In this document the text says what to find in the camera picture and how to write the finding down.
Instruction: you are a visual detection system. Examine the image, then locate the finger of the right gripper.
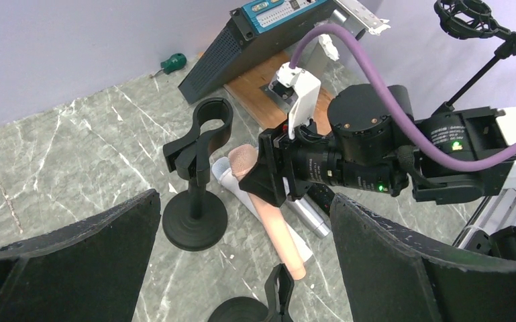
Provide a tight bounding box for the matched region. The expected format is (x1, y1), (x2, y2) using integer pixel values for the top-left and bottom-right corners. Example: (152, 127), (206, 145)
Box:
(242, 133), (287, 207)

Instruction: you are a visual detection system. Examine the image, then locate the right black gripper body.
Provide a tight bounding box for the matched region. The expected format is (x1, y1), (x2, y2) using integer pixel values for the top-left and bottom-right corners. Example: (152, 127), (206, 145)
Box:
(262, 122), (342, 201)

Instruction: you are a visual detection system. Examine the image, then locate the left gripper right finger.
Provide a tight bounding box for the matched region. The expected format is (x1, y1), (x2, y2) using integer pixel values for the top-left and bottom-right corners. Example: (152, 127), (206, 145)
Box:
(330, 194), (516, 321)

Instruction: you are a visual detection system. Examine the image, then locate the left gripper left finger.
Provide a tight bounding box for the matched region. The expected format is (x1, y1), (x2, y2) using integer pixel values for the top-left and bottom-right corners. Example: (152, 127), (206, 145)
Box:
(0, 189), (161, 321)

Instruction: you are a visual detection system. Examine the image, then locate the white microphone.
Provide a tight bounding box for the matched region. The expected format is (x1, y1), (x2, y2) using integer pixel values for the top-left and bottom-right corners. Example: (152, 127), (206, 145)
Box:
(211, 156), (314, 263)

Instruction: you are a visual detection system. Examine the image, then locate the silver grey microphone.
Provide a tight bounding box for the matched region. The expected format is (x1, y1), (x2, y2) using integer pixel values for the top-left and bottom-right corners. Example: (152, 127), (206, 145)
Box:
(286, 198), (331, 238)

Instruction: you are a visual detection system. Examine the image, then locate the black mic stand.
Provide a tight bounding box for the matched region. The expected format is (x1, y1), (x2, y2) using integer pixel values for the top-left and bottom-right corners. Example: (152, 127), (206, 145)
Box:
(162, 97), (234, 252)
(207, 263), (296, 322)

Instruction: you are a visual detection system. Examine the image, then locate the shock mount tripod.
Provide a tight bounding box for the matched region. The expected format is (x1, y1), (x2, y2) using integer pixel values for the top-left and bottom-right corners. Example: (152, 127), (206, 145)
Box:
(433, 0), (516, 115)

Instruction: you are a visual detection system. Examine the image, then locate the pink microphone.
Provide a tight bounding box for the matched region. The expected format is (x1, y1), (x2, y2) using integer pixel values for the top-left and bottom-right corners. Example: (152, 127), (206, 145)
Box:
(228, 144), (306, 280)

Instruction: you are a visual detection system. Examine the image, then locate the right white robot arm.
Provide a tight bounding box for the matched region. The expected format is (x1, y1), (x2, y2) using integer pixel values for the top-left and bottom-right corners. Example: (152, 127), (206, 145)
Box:
(240, 81), (516, 207)

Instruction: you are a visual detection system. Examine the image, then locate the wooden board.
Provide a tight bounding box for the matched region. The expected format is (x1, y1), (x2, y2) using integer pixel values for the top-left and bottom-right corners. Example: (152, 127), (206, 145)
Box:
(224, 50), (336, 136)

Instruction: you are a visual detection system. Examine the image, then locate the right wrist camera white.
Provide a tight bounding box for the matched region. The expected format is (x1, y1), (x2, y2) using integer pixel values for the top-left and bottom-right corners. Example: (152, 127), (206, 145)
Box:
(267, 62), (321, 140)

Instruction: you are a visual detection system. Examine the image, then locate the metal bracket with tube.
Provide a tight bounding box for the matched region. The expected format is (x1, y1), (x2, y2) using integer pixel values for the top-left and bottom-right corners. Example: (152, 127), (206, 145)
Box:
(260, 0), (392, 107)

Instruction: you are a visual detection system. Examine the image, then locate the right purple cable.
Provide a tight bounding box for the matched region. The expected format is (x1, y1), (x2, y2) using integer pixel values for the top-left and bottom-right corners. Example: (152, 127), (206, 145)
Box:
(287, 23), (516, 223)

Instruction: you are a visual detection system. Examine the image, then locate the blue network switch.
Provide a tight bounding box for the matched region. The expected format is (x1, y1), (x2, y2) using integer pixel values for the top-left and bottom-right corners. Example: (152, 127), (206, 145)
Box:
(178, 0), (336, 104)

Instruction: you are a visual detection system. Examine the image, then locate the green screwdriver handle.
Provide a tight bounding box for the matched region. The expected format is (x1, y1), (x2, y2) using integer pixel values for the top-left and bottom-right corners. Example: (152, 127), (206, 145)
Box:
(150, 53), (187, 78)

